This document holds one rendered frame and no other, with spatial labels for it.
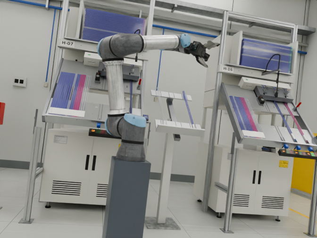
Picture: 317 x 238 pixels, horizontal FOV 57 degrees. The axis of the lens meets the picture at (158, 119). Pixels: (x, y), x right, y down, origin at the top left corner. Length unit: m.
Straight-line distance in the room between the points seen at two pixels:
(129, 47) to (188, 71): 2.84
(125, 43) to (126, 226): 0.89
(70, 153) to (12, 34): 2.32
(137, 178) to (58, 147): 1.10
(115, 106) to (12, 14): 3.03
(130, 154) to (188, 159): 2.85
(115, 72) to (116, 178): 0.55
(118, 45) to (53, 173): 1.30
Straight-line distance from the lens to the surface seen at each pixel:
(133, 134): 1.47
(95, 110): 2.18
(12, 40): 4.32
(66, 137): 2.41
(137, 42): 1.51
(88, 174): 2.44
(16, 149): 4.20
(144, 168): 1.46
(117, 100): 1.58
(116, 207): 1.48
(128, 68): 2.54
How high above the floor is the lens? 0.73
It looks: 2 degrees up
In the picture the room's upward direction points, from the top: 7 degrees clockwise
